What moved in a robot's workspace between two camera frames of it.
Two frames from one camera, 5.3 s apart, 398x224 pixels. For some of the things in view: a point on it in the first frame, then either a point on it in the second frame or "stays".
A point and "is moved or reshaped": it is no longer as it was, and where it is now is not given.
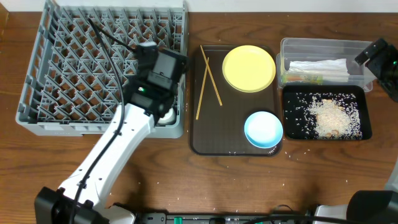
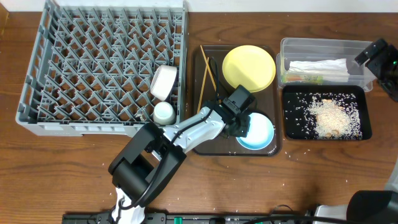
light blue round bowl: x=263 y=130 is moved or reshaped
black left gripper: x=136 y=82 → x=245 y=124
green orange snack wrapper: x=302 y=79 stays
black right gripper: x=388 y=51 stays
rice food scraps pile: x=326 y=115 stays
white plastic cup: x=169 y=119 stays
